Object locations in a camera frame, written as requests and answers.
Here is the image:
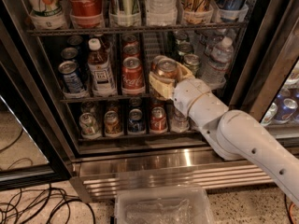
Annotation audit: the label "brown tea bottle white cap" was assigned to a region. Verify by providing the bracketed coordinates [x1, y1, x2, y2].
[88, 38, 116, 97]

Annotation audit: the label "steel fridge base grille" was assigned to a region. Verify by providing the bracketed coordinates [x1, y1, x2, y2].
[70, 147, 272, 203]

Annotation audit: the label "front red cola can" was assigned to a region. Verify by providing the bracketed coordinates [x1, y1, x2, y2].
[121, 57, 144, 90]

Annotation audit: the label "clear plastic bin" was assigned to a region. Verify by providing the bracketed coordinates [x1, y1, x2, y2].
[115, 185, 215, 224]

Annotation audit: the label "top wire shelf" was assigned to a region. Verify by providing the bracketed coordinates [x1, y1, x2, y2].
[26, 21, 249, 36]

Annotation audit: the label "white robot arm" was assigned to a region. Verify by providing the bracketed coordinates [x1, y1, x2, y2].
[149, 62, 299, 205]

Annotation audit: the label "wire shelf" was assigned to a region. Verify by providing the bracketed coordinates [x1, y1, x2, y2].
[62, 87, 172, 103]
[26, 21, 249, 36]

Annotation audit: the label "open glass fridge door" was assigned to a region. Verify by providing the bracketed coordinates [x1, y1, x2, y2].
[0, 21, 70, 190]

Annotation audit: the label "black floor cables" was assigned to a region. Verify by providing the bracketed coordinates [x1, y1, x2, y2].
[0, 184, 97, 224]

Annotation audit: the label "water bottle bottom shelf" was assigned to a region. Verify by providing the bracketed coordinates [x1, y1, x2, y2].
[171, 108, 190, 133]

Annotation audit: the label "middle wire shelf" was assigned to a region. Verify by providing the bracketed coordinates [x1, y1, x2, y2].
[62, 87, 172, 103]

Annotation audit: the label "gold can bottom shelf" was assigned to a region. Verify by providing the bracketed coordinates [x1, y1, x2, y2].
[104, 110, 121, 134]

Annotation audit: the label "rear blue can middle shelf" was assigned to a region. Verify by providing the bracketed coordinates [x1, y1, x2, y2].
[67, 35, 84, 47]

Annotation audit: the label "rear green can middle shelf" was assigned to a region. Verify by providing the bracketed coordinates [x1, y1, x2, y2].
[174, 31, 189, 45]

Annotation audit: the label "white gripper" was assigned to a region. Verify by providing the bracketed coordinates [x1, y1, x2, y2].
[149, 63, 211, 116]

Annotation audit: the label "rear red cola can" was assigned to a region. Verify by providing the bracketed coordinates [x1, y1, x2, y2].
[121, 34, 139, 47]

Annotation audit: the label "blue can right fridge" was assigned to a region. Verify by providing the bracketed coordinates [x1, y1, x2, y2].
[274, 98, 298, 124]

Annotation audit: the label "green white can bottom shelf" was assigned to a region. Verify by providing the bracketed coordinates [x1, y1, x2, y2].
[79, 113, 99, 135]

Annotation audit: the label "front water bottle middle shelf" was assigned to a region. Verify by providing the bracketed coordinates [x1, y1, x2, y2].
[201, 36, 234, 84]

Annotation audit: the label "red can bottom shelf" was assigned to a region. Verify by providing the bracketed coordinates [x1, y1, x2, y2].
[150, 106, 166, 131]

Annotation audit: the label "orange cable on floor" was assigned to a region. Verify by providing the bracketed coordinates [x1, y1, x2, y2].
[288, 202, 299, 224]

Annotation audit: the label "red cola can top shelf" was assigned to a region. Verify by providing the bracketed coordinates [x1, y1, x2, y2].
[65, 0, 105, 18]

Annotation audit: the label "front green can middle shelf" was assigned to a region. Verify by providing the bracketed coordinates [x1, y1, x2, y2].
[183, 54, 200, 77]

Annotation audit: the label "front blue can middle shelf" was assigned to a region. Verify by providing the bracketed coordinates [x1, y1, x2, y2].
[58, 61, 85, 93]

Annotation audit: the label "blue can bottom shelf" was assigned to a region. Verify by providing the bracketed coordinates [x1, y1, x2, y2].
[128, 108, 145, 133]

